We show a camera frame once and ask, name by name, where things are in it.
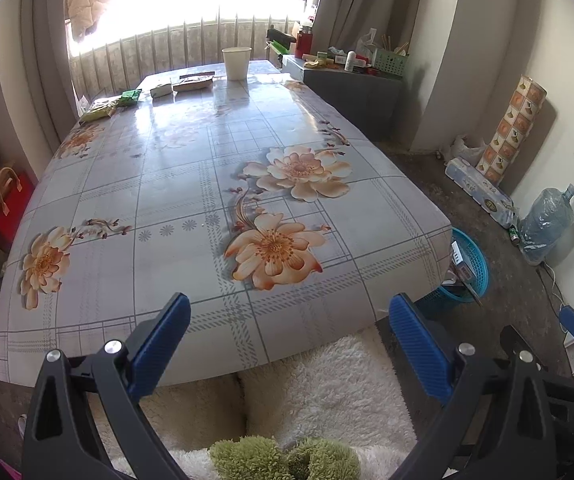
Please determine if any red gift bag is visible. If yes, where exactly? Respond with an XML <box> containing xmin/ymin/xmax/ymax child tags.
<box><xmin>0</xmin><ymin>166</ymin><xmax>34</xmax><ymax>252</ymax></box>

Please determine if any red thermos bottle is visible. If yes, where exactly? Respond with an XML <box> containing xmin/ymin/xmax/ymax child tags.
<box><xmin>294</xmin><ymin>25</ymin><xmax>313</xmax><ymax>58</ymax></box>

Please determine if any grey curtain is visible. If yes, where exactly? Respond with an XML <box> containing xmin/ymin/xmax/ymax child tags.
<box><xmin>312</xmin><ymin>0</ymin><xmax>419</xmax><ymax>52</ymax></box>

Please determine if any green plastic basket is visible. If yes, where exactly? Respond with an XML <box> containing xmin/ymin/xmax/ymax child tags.
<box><xmin>372</xmin><ymin>44</ymin><xmax>407</xmax><ymax>78</ymax></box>

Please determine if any white plastic bag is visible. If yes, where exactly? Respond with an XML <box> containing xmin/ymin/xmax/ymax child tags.
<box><xmin>450</xmin><ymin>136</ymin><xmax>488</xmax><ymax>166</ymax></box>

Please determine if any yellow green snack packet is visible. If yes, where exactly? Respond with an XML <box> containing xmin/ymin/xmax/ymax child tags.
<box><xmin>80</xmin><ymin>96</ymin><xmax>120</xmax><ymax>124</ymax></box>

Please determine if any patterned paper roll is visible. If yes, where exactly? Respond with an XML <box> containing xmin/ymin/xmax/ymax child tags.
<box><xmin>476</xmin><ymin>75</ymin><xmax>547</xmax><ymax>185</ymax></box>

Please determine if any grey cabinet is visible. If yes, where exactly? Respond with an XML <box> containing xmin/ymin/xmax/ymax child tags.
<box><xmin>282</xmin><ymin>55</ymin><xmax>403</xmax><ymax>140</ymax></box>

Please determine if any white tissue pack on floor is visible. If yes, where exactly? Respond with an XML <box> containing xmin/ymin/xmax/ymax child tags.
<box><xmin>445</xmin><ymin>157</ymin><xmax>516</xmax><ymax>230</ymax></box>

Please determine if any flat brown cardboard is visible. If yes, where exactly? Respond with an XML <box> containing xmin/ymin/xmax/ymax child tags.
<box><xmin>172</xmin><ymin>70</ymin><xmax>215</xmax><ymax>92</ymax></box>

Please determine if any white paper cup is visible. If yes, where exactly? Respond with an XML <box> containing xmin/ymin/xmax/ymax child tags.
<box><xmin>222</xmin><ymin>47</ymin><xmax>252</xmax><ymax>81</ymax></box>

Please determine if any clear water jug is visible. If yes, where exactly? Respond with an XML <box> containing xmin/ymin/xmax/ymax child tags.
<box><xmin>518</xmin><ymin>184</ymin><xmax>574</xmax><ymax>266</ymax></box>

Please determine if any blue plastic trash basket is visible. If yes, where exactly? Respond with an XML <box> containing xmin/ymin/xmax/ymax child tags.
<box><xmin>417</xmin><ymin>229</ymin><xmax>490</xmax><ymax>318</ymax></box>

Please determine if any floral plastic tablecloth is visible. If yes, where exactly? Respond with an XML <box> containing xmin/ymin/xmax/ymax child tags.
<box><xmin>0</xmin><ymin>62</ymin><xmax>452</xmax><ymax>387</ymax></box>

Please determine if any white fluffy garment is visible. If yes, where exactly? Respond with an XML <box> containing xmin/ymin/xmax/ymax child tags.
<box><xmin>88</xmin><ymin>324</ymin><xmax>420</xmax><ymax>480</ymax></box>

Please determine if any white bottle on cabinet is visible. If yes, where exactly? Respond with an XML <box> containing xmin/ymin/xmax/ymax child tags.
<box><xmin>344</xmin><ymin>51</ymin><xmax>356</xmax><ymax>73</ymax></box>

